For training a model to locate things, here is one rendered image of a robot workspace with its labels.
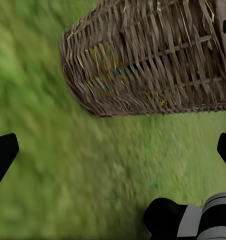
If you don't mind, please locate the wicker basket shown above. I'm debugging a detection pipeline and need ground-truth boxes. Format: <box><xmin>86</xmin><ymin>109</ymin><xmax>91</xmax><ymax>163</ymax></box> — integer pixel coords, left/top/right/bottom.
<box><xmin>58</xmin><ymin>0</ymin><xmax>226</xmax><ymax>120</ymax></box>

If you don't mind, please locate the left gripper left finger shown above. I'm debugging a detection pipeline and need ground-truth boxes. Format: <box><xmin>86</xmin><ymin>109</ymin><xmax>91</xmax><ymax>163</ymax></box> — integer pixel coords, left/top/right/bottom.
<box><xmin>0</xmin><ymin>133</ymin><xmax>19</xmax><ymax>182</ymax></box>

